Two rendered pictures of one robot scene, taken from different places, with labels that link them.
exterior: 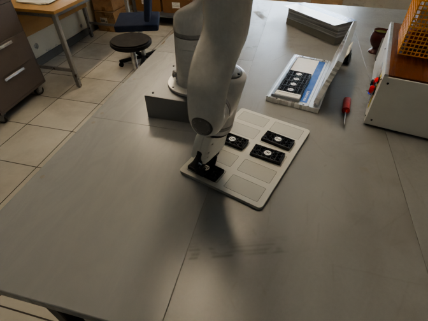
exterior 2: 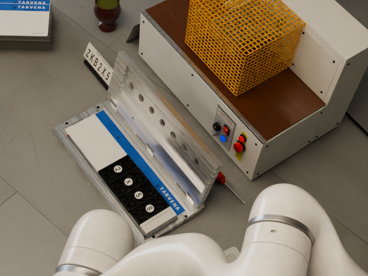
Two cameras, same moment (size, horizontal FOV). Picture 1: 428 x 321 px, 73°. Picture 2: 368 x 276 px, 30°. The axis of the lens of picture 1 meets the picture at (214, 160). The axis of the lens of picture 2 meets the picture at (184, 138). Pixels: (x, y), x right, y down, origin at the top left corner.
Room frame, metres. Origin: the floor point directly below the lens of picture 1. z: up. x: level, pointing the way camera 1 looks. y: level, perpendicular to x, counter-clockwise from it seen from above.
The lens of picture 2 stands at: (0.70, 0.47, 2.54)
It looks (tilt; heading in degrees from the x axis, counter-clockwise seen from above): 56 degrees down; 290
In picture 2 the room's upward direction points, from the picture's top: 9 degrees clockwise
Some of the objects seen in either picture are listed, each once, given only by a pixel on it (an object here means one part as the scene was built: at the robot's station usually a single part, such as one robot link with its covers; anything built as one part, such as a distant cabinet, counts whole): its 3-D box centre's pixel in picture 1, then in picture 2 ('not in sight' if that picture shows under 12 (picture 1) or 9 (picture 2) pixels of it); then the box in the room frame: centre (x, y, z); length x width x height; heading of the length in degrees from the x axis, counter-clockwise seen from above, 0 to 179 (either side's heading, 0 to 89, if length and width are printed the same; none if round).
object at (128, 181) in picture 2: (296, 79); (128, 183); (1.14, -0.35, 0.93); 0.10 x 0.05 x 0.01; 64
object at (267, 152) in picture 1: (267, 154); not in sight; (0.68, -0.17, 0.92); 0.10 x 0.05 x 0.01; 62
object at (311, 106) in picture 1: (304, 78); (126, 166); (1.17, -0.40, 0.92); 0.44 x 0.21 x 0.04; 154
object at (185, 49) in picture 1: (192, 60); not in sight; (0.99, 0.07, 1.08); 0.19 x 0.19 x 0.18
